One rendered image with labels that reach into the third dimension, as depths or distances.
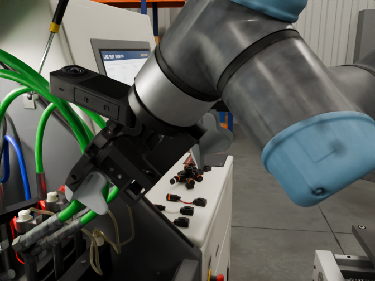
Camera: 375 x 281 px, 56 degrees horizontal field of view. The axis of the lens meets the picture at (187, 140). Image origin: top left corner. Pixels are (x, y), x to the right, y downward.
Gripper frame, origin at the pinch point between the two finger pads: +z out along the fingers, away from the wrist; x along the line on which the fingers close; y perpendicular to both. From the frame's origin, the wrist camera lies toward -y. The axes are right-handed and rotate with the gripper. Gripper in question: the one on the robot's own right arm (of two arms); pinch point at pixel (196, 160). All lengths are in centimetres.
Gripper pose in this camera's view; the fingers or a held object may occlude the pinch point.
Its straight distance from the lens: 54.8
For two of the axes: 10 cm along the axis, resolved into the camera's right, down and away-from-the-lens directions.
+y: 9.7, 0.6, -2.2
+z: 0.0, 9.7, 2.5
